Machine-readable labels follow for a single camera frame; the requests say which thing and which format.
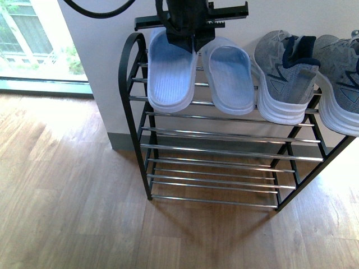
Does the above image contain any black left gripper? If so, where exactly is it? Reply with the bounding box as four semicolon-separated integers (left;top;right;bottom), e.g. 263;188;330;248
135;1;249;53

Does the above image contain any light blue slipper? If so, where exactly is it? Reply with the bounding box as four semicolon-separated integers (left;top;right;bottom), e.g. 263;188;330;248
201;37;255;115
148;27;198;113

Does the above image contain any grey knit sneaker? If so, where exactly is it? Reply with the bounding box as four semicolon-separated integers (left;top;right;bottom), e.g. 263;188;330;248
252;30;320;125
313;30;358;137

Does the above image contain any black metal shoe rack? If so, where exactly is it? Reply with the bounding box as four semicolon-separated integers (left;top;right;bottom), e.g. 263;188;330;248
118;33;354;211

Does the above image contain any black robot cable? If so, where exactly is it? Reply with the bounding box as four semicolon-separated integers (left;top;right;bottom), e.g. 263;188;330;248
63;0;136;19

